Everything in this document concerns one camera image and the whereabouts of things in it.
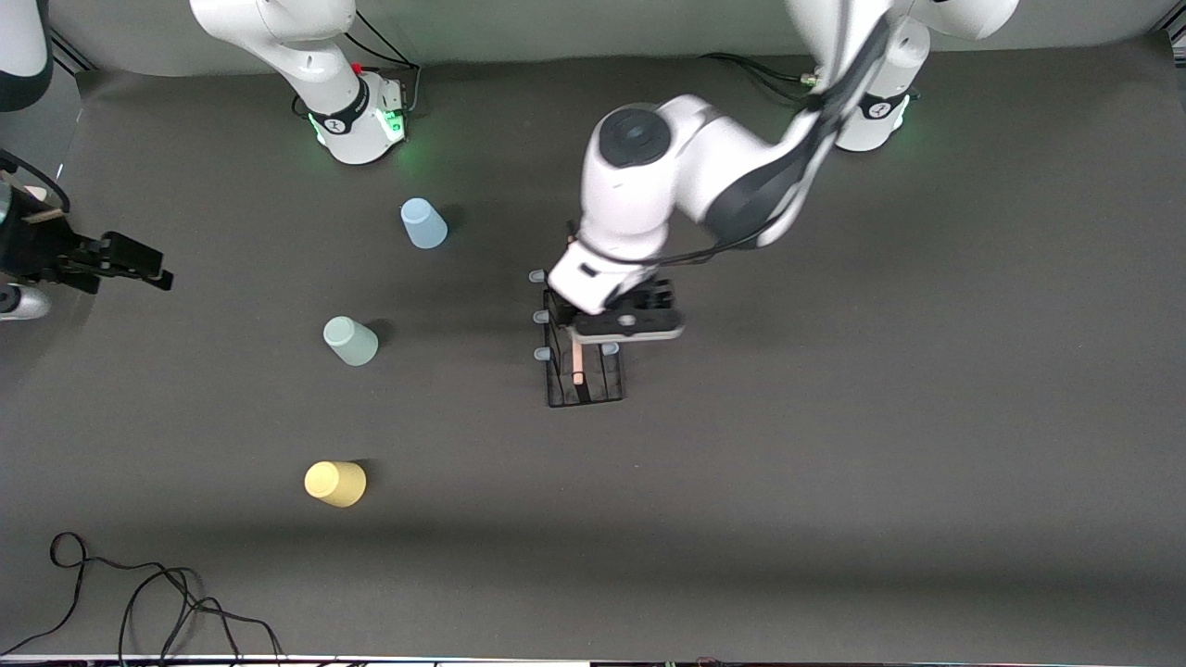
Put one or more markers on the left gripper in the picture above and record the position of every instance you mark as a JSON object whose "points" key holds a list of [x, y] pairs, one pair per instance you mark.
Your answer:
{"points": [[651, 298]]}

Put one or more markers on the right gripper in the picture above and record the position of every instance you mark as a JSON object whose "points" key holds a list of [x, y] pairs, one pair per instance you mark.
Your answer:
{"points": [[37, 248]]}

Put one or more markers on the pale green plastic cup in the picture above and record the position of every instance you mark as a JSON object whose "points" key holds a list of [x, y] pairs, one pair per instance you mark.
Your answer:
{"points": [[351, 342]]}

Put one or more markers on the yellow plastic cup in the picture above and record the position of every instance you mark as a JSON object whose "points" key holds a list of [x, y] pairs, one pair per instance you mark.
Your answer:
{"points": [[335, 484]]}

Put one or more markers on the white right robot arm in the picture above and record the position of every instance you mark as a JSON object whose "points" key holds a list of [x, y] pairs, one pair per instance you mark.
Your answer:
{"points": [[347, 93]]}

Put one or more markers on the light blue plastic cup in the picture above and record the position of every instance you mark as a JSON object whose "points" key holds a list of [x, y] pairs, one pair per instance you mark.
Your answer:
{"points": [[424, 225]]}

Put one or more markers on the dark grey table mat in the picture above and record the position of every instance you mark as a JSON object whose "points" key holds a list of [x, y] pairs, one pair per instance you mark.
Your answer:
{"points": [[834, 519]]}

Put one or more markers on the black metal rail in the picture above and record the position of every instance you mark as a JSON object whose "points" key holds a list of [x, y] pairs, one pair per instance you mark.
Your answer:
{"points": [[74, 56]]}

